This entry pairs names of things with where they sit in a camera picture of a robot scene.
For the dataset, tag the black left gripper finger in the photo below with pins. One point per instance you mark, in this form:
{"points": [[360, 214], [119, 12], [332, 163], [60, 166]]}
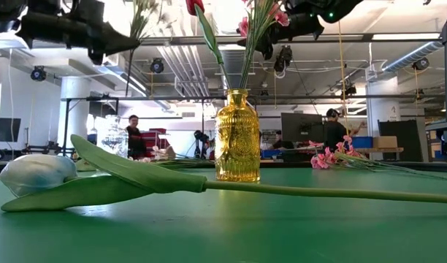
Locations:
{"points": [[117, 42], [96, 55]]}

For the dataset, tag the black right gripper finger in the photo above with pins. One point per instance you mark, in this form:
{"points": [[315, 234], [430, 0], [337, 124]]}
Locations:
{"points": [[296, 27], [265, 47]]}

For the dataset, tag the pink blossom spray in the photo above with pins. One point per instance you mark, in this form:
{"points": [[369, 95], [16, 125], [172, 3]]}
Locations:
{"points": [[251, 55], [320, 160]]}

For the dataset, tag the red artificial tulip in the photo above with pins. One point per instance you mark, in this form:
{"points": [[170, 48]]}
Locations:
{"points": [[209, 34]]}

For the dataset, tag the white artificial tulip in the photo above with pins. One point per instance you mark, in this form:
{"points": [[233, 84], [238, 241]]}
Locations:
{"points": [[37, 173]]}

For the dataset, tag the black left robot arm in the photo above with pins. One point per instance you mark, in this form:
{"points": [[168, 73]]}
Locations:
{"points": [[4, 14]]}

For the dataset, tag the black background robot arm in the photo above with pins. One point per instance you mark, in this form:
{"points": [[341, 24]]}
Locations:
{"points": [[201, 140]]}

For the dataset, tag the clear ribbed glass vase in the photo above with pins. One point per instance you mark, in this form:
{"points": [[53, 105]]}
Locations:
{"points": [[115, 137]]}

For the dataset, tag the yellow ribbed glass vase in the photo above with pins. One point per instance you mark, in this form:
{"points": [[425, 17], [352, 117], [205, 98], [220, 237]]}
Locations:
{"points": [[238, 146]]}

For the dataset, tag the white column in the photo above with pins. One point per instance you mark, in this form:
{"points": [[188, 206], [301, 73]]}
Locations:
{"points": [[382, 102], [75, 109]]}

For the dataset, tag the long ceiling light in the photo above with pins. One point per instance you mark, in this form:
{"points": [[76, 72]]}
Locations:
{"points": [[406, 36]]}

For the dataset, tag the black monitor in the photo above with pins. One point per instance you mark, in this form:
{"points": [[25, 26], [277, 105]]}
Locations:
{"points": [[4, 129], [302, 127]]}

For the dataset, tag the person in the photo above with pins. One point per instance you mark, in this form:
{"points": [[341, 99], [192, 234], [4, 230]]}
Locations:
{"points": [[335, 133], [136, 140], [279, 142]]}

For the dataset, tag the red tool cabinet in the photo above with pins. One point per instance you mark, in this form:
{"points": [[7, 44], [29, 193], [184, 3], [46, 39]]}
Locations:
{"points": [[156, 135]]}

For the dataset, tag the blue plastic bin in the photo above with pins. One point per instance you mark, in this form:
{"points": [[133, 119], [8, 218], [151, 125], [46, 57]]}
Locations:
{"points": [[360, 141]]}

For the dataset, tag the cardboard box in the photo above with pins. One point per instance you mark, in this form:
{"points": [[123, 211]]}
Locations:
{"points": [[385, 141]]}

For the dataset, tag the wooden table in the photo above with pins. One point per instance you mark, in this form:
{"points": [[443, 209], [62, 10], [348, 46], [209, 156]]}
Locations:
{"points": [[378, 149]]}

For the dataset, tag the black panel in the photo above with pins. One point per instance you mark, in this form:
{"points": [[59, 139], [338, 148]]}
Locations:
{"points": [[409, 139]]}

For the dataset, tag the grey shelf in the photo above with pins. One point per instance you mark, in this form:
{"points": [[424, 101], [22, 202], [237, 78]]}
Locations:
{"points": [[440, 139]]}

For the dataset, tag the green table mat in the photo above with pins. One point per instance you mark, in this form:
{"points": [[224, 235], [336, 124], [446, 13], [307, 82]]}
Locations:
{"points": [[223, 226]]}

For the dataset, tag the black ceiling camera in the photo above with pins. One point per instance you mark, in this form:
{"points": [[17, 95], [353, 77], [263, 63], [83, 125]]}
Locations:
{"points": [[349, 90], [157, 65], [283, 58], [420, 64], [38, 73]]}

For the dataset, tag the black overhead rail frame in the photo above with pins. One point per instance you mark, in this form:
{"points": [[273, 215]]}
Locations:
{"points": [[179, 98]]}

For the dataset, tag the silver ventilation duct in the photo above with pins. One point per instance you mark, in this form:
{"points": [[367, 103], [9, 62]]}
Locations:
{"points": [[409, 56]]}

